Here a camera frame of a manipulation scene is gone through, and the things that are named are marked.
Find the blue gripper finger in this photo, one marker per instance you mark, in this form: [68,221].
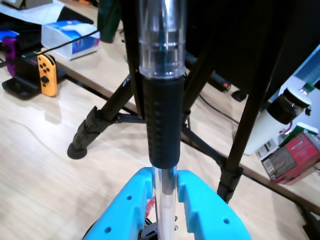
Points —
[212,212]
[122,207]

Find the clear capped pen black grip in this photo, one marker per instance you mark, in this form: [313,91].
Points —
[163,117]

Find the white bottle black band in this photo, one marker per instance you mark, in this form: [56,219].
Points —
[265,125]

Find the red cardboard box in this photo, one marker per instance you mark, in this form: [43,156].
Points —
[300,152]

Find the green white box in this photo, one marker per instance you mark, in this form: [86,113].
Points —
[300,130]

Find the black power strip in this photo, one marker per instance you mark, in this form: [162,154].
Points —
[220,83]

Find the orange game controller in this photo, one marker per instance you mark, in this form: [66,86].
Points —
[46,77]

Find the plastic bottle green cap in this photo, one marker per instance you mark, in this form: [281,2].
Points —
[308,89]

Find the white blue tissue pack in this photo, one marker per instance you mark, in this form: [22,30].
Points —
[82,47]

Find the game console with joy-cons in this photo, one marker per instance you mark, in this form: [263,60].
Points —
[25,67]

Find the dark green container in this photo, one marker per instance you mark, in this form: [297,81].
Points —
[107,20]

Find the purple game controller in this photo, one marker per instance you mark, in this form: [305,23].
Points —
[10,50]

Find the black desk mat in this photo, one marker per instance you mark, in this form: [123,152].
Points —
[75,15]

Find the white paper sheet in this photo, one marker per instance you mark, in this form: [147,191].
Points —
[32,13]

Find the black camera tripod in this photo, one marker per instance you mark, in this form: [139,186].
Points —
[100,117]

